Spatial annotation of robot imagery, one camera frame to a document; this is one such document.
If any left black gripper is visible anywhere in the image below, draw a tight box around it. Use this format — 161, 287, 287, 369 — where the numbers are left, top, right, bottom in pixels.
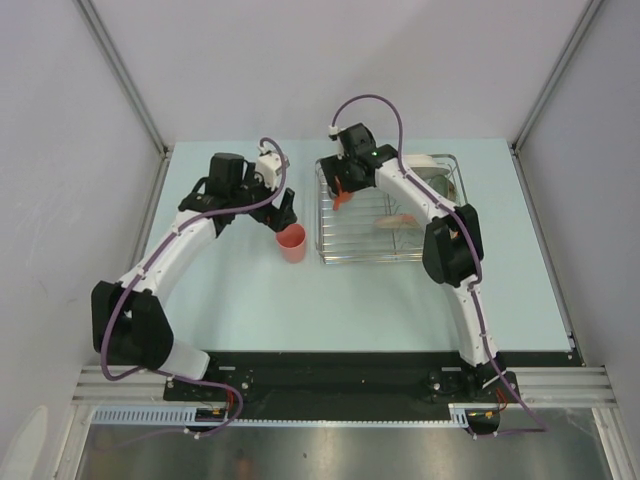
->
230, 163, 295, 232

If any pink plastic cup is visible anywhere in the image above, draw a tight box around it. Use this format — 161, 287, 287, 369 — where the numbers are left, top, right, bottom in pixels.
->
276, 224, 307, 264

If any orange mug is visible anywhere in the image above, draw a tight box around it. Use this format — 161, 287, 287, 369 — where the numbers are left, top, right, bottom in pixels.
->
333, 177, 354, 211

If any metal wire dish rack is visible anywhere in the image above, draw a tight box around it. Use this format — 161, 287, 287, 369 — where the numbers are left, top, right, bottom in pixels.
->
315, 153, 467, 264

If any white deep plate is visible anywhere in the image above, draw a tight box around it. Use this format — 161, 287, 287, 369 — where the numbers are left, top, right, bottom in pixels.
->
403, 154, 447, 176

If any pink cream branch plate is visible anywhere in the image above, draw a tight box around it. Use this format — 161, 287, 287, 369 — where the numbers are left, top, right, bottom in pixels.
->
374, 214, 420, 229

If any green ceramic bowl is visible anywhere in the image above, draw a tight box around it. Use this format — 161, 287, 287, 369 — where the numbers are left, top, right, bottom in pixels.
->
429, 175, 457, 202

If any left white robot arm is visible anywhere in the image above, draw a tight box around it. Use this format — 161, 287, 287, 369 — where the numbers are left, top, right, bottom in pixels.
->
91, 148, 297, 400

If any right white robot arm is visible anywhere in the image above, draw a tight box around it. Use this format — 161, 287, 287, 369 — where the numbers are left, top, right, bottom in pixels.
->
319, 123, 498, 401

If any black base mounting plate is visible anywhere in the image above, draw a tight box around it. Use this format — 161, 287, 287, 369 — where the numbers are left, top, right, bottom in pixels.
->
163, 352, 518, 422

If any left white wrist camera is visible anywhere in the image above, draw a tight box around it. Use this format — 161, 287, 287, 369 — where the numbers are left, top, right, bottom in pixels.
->
254, 147, 289, 191

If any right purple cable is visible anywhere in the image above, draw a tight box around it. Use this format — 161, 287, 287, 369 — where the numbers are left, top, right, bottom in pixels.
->
329, 94, 549, 439

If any purple cable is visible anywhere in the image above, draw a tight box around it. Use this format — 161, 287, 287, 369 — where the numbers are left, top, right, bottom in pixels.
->
99, 137, 290, 441
329, 94, 549, 439

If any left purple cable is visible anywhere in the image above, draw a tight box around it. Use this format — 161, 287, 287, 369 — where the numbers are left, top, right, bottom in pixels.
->
99, 137, 290, 441

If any left aluminium frame post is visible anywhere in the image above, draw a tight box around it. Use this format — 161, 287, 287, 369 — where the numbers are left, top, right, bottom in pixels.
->
73, 0, 169, 159

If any aluminium frame post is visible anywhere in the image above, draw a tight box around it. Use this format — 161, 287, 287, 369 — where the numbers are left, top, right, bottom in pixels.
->
73, 0, 169, 159
511, 0, 607, 155

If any white slotted cable duct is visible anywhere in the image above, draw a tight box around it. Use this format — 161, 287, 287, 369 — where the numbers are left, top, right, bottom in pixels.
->
94, 403, 471, 427

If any right aluminium frame post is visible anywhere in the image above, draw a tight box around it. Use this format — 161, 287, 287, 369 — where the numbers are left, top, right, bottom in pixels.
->
511, 0, 607, 155

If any aluminium front rail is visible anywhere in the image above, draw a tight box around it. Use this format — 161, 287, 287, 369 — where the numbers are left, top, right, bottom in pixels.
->
71, 366, 617, 408

